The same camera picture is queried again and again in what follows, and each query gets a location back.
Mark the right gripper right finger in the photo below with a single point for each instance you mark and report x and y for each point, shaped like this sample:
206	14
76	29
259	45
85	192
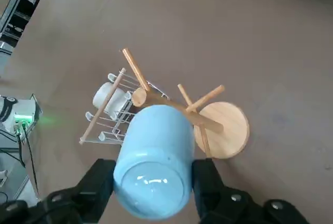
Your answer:
221	208

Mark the wooden cup tree rack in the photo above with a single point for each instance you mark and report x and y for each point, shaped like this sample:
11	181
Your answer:
223	130

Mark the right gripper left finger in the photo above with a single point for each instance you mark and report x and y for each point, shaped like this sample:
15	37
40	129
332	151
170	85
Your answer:
86	198

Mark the aluminium frame rail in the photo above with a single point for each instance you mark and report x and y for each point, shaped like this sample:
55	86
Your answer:
15	7

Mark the white cup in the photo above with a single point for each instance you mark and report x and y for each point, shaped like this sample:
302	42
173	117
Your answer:
118	100

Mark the light blue cup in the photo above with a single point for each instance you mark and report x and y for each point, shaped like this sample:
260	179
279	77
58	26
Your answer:
156	151

